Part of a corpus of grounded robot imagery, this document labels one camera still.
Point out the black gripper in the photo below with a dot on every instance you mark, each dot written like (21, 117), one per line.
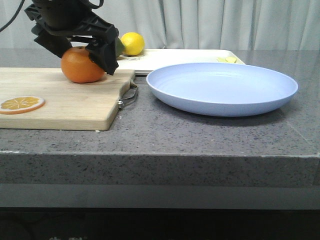
(68, 15)

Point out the orange fruit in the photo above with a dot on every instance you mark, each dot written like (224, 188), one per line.
(77, 66)

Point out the light blue plate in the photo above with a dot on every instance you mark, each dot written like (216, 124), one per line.
(221, 89)

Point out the cream plastic tray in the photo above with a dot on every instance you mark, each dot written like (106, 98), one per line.
(152, 59)

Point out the green lime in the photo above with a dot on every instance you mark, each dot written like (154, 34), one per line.
(119, 47)

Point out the yellow lemon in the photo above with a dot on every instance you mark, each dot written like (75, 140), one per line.
(133, 43)

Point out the wooden cutting board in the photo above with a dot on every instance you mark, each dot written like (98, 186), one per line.
(68, 105)

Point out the orange slice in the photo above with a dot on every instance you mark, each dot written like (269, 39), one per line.
(21, 104)

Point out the white curtain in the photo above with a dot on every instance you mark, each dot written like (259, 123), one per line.
(218, 24)

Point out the yellow-green spoon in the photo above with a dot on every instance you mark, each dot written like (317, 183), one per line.
(228, 59)

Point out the metal cutting board handle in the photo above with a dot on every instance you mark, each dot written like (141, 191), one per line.
(129, 97)

